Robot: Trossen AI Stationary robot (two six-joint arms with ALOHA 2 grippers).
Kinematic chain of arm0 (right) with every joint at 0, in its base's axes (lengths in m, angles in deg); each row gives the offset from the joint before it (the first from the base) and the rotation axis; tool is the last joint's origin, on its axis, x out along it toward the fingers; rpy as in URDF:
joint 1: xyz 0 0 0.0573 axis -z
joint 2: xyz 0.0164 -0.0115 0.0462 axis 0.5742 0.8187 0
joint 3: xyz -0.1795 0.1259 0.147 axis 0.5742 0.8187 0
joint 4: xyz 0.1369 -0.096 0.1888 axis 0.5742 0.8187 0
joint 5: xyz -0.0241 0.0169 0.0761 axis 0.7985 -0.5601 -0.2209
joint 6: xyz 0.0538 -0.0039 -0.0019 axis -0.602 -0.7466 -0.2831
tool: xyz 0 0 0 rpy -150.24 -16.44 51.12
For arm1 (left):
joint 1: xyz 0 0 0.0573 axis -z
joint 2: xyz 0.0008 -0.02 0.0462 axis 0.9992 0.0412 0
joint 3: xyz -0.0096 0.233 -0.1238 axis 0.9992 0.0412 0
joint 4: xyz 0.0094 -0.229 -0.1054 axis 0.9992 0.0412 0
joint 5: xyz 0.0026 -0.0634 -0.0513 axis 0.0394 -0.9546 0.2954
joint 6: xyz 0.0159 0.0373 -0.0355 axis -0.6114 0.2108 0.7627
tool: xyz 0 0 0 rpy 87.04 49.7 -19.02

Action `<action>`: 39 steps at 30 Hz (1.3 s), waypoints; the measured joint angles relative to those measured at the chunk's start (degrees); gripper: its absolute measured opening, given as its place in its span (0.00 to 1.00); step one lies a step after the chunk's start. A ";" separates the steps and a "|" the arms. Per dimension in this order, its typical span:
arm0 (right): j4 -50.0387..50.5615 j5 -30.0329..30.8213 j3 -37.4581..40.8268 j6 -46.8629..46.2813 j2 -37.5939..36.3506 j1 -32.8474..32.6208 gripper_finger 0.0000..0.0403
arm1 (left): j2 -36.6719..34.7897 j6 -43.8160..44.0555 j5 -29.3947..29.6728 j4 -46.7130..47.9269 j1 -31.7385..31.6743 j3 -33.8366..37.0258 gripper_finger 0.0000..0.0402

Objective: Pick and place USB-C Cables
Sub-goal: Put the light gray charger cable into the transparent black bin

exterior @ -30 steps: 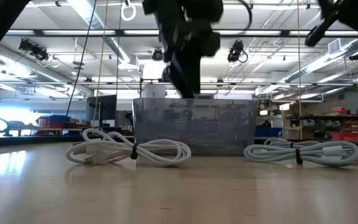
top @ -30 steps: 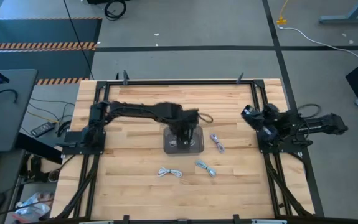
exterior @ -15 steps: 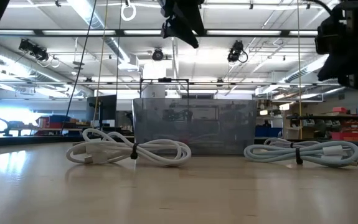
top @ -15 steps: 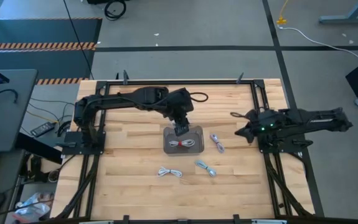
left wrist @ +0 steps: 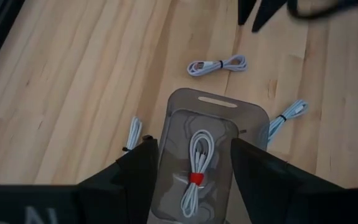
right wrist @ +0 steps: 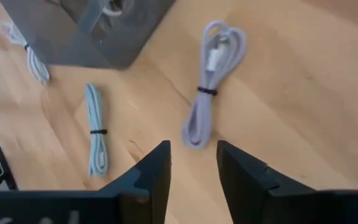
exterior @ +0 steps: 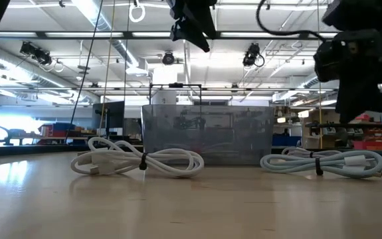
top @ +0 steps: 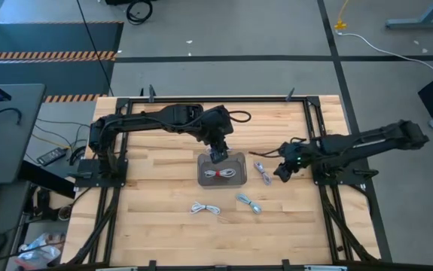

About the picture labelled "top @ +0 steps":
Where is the dark grey desk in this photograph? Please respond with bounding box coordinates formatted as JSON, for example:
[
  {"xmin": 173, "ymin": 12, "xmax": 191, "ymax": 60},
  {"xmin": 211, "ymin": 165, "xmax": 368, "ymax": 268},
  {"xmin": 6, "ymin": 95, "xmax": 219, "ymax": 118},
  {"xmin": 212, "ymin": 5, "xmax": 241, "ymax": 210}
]
[{"xmin": 0, "ymin": 83, "xmax": 47, "ymax": 187}]

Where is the white USB-C cable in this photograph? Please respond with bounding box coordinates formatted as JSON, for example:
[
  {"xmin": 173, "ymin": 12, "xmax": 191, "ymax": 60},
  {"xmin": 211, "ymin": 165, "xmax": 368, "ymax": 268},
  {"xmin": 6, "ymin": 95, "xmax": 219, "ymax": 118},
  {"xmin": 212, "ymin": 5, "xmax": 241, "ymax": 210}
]
[{"xmin": 189, "ymin": 201, "xmax": 222, "ymax": 216}]

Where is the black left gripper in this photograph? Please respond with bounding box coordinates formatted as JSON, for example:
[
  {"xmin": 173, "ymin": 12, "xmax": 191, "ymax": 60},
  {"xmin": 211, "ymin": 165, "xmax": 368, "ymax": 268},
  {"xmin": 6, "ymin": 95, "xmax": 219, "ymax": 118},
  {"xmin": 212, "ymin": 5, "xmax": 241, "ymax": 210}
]
[{"xmin": 208, "ymin": 135, "xmax": 231, "ymax": 164}]

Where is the bluish grey bundled USB-C cable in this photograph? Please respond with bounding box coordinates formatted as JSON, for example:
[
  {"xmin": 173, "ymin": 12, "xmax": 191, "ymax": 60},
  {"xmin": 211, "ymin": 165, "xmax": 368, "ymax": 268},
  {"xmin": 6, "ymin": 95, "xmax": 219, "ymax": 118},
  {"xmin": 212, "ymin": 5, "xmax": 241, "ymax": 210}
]
[{"xmin": 236, "ymin": 193, "xmax": 264, "ymax": 215}]

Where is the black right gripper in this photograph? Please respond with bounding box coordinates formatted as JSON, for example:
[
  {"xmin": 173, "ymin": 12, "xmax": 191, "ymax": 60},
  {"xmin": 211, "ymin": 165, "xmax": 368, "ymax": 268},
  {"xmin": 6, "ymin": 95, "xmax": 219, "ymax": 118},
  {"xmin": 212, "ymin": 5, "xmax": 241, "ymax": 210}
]
[{"xmin": 273, "ymin": 141, "xmax": 312, "ymax": 184}]

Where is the black cable on desk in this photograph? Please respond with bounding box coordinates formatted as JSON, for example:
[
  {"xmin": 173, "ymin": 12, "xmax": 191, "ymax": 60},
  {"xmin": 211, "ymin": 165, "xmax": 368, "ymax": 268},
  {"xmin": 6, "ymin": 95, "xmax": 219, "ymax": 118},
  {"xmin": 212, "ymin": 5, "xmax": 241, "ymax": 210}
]
[{"xmin": 0, "ymin": 107, "xmax": 23, "ymax": 126}]

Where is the clear plastic bin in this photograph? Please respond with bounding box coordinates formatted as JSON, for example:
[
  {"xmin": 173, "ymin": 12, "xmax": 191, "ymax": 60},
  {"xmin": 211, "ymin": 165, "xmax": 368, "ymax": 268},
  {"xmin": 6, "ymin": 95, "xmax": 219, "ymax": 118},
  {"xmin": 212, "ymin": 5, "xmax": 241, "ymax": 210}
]
[{"xmin": 197, "ymin": 151, "xmax": 249, "ymax": 188}]

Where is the black power brick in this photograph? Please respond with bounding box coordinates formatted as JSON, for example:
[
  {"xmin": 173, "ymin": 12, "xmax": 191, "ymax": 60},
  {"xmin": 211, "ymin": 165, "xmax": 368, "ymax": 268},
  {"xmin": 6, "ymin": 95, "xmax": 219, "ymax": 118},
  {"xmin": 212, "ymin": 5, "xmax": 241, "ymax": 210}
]
[{"xmin": 35, "ymin": 146, "xmax": 68, "ymax": 167}]

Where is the white cable with red tie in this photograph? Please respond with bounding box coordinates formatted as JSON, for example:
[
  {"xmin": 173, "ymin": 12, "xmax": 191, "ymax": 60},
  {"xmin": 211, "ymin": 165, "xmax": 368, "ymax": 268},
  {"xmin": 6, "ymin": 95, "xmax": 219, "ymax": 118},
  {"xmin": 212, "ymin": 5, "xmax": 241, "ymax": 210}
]
[{"xmin": 203, "ymin": 167, "xmax": 237, "ymax": 179}]

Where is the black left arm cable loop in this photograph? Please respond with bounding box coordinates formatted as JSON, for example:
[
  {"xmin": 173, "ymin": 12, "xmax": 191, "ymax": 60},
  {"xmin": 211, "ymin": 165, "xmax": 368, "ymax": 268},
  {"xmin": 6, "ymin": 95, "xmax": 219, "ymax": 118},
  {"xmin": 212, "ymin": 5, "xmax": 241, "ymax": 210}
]
[{"xmin": 226, "ymin": 109, "xmax": 252, "ymax": 124}]

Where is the yellow hanging cord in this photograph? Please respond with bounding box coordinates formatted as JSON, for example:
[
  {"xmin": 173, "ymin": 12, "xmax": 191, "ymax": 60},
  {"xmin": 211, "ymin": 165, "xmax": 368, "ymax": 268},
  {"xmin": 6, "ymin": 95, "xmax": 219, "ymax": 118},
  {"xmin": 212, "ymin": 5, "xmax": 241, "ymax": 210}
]
[{"xmin": 333, "ymin": 0, "xmax": 352, "ymax": 32}]

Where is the black aluminium table frame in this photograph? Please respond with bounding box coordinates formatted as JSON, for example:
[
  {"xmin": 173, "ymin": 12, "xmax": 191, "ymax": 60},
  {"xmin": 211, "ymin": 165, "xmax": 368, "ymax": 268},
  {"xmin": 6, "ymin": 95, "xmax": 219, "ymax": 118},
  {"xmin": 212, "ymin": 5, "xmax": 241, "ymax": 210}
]
[{"xmin": 63, "ymin": 85, "xmax": 394, "ymax": 271}]

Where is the grey table leg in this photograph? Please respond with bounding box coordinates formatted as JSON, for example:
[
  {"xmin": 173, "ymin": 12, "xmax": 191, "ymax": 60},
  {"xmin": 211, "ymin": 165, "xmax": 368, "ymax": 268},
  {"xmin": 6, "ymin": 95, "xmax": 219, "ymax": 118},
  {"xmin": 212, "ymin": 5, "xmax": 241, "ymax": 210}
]
[{"xmin": 385, "ymin": 0, "xmax": 433, "ymax": 31}]

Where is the coiled black cable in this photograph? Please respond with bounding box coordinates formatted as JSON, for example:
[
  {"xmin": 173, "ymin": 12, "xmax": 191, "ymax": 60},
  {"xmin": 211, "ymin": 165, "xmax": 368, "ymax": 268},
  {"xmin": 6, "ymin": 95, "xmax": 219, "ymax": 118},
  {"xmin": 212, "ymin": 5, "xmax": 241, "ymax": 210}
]
[{"xmin": 125, "ymin": 0, "xmax": 154, "ymax": 26}]

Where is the pinkish grey bundled USB-C cable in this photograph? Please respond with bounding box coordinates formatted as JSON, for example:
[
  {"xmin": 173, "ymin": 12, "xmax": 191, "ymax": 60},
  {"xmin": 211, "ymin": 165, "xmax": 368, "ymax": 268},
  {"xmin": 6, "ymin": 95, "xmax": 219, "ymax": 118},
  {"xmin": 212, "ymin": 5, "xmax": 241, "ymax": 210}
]
[{"xmin": 253, "ymin": 161, "xmax": 273, "ymax": 187}]

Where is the white floor cable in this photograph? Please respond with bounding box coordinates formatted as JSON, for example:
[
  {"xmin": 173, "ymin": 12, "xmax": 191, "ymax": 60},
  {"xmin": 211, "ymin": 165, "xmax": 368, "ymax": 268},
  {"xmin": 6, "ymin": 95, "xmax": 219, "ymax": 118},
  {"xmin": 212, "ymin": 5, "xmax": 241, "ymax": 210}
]
[{"xmin": 335, "ymin": 29, "xmax": 433, "ymax": 78}]

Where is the dark right gripper cable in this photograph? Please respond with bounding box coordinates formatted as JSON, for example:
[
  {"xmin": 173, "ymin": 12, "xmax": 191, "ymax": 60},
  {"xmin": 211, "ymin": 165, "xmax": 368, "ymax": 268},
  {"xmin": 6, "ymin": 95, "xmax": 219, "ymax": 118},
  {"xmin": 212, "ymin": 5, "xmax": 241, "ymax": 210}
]
[{"xmin": 248, "ymin": 147, "xmax": 289, "ymax": 159}]

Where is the black mat with hazard stripes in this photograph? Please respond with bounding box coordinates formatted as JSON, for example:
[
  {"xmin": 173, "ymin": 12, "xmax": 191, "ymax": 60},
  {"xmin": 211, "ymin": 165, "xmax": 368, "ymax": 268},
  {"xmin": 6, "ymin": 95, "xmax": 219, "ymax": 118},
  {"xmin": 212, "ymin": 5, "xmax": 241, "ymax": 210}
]
[{"xmin": 0, "ymin": 20, "xmax": 125, "ymax": 104}]

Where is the clear plastic bag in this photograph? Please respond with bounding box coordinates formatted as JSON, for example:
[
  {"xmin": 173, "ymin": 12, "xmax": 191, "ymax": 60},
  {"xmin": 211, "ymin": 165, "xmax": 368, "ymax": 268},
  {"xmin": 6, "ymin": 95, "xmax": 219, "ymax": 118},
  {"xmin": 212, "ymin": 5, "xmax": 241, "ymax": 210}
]
[{"xmin": 14, "ymin": 231, "xmax": 67, "ymax": 270}]

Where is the thin black hanging cable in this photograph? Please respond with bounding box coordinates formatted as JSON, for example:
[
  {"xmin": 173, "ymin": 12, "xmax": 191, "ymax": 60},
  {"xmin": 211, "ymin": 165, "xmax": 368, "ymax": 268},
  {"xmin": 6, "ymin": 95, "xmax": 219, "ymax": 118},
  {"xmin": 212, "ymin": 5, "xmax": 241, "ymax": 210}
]
[{"xmin": 75, "ymin": 0, "xmax": 115, "ymax": 98}]

